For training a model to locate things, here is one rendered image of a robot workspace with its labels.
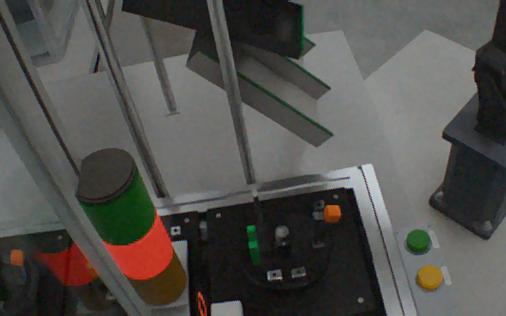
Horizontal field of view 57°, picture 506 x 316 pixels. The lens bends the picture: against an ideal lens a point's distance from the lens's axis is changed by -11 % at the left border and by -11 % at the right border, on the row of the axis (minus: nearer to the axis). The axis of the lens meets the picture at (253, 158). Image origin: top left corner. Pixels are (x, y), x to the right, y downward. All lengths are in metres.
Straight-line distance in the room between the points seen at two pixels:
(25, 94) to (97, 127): 1.00
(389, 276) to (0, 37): 0.67
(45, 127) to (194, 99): 0.97
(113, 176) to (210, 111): 0.88
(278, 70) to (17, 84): 0.72
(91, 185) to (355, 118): 0.88
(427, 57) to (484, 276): 0.64
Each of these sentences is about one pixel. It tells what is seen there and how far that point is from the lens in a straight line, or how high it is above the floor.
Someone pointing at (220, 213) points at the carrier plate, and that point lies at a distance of 0.88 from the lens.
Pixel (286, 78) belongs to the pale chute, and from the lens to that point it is 0.98.
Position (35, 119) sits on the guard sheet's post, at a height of 1.48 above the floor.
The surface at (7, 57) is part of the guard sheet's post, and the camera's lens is 0.29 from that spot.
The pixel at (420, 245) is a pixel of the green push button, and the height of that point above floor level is 0.97.
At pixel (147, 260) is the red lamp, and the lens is 0.40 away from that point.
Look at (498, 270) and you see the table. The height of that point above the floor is 0.86.
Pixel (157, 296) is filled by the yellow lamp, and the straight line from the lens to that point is 0.45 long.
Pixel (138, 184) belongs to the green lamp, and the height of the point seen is 1.40.
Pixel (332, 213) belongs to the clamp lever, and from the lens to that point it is 0.73.
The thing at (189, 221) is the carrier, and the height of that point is 0.97.
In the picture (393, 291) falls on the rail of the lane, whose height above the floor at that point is 0.95.
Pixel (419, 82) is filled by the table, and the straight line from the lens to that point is 1.28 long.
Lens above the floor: 1.66
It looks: 47 degrees down
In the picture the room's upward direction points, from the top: 11 degrees counter-clockwise
